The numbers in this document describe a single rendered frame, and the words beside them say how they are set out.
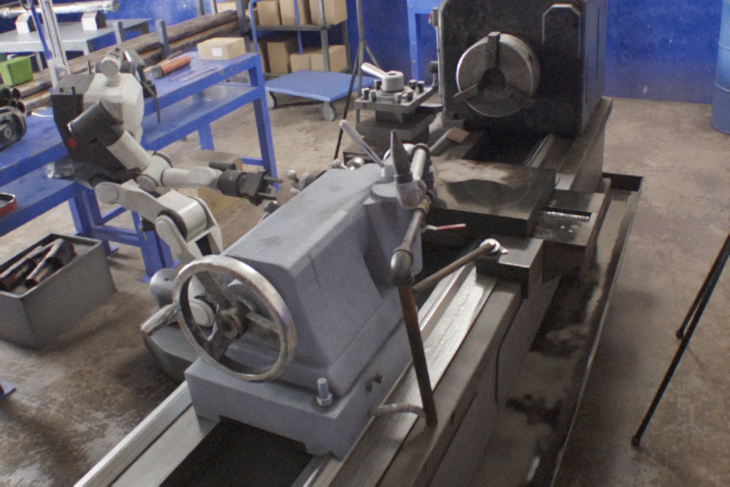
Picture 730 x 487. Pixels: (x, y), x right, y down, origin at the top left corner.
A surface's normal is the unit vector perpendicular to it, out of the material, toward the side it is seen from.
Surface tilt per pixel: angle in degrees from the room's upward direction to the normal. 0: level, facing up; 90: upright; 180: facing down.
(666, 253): 0
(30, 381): 0
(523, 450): 0
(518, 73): 90
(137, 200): 102
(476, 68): 90
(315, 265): 82
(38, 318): 90
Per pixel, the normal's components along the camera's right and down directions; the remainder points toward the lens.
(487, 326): -0.09, -0.90
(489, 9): -0.46, 0.42
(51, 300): 0.91, 0.11
